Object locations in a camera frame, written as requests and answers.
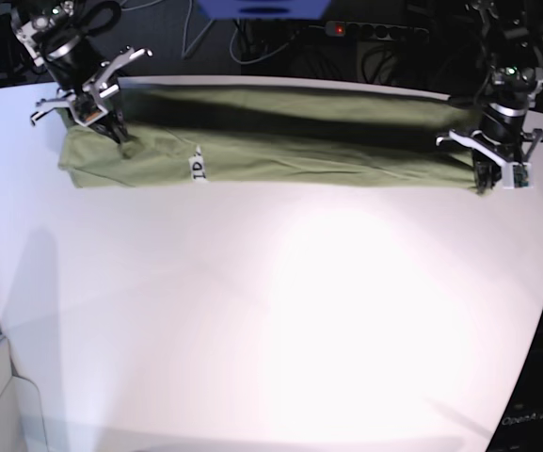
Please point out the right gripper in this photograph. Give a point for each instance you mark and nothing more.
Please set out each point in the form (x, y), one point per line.
(87, 97)

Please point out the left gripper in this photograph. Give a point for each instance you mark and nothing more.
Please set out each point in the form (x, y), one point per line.
(501, 150)

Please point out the green T-shirt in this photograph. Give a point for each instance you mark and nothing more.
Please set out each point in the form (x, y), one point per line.
(274, 134)

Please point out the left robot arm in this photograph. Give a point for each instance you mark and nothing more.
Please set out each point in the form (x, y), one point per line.
(512, 58)

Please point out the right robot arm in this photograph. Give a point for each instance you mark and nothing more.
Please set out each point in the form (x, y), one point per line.
(56, 35)

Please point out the white ID label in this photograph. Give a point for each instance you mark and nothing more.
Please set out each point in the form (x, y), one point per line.
(197, 166)

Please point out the blue box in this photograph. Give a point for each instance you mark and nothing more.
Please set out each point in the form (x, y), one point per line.
(264, 9)

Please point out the black power strip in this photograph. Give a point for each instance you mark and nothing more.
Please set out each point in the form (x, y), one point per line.
(370, 32)

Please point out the white cabinet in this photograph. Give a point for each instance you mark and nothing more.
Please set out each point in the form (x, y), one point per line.
(21, 419)

